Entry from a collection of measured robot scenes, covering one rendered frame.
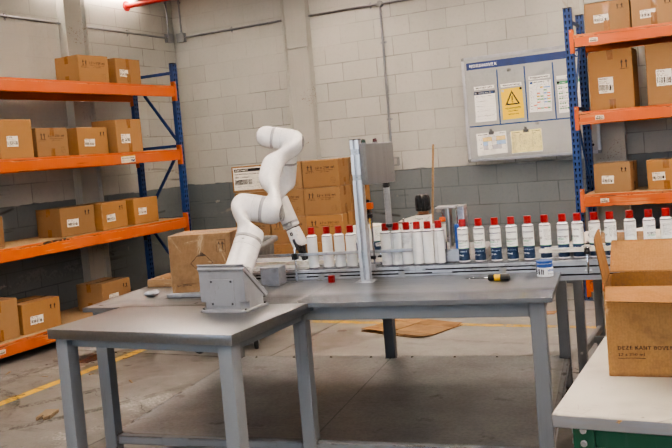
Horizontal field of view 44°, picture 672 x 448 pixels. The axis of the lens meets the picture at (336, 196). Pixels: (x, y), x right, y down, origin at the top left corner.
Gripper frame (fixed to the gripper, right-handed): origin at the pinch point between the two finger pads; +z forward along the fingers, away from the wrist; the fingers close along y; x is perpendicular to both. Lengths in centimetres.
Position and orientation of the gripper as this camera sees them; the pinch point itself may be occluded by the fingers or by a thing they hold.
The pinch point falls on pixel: (304, 255)
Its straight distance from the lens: 415.2
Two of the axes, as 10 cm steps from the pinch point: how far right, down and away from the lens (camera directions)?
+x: -8.6, 4.0, 3.2
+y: 3.1, -0.8, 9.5
